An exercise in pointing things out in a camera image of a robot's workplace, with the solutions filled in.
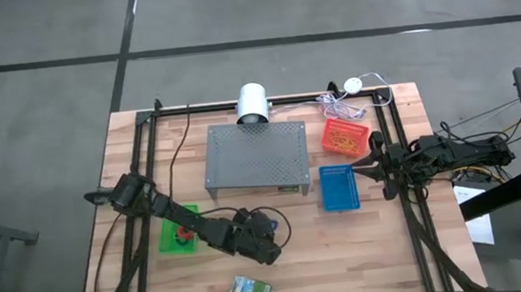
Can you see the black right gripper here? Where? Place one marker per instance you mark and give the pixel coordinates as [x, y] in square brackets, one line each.
[394, 164]

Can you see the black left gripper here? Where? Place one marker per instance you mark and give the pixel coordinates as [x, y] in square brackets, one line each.
[255, 237]

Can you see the grey perforated metal shelf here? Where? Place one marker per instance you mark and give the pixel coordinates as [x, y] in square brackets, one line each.
[256, 156]

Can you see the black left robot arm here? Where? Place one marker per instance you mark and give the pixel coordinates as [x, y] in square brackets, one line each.
[191, 222]

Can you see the black desk board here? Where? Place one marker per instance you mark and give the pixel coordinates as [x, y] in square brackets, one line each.
[495, 197]

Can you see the red plastic basket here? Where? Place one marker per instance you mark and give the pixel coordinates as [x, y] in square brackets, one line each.
[363, 131]

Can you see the blue plastic basket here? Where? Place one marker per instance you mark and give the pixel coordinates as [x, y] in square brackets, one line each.
[337, 191]

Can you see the white round puck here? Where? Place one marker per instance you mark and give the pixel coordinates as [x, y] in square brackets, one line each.
[353, 85]

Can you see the green plastic basket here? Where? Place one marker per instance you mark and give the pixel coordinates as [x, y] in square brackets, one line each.
[167, 243]

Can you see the white paper sheet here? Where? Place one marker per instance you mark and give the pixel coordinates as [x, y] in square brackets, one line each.
[482, 232]

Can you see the black aluminium table frame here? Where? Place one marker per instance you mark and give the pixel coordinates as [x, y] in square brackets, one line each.
[218, 107]

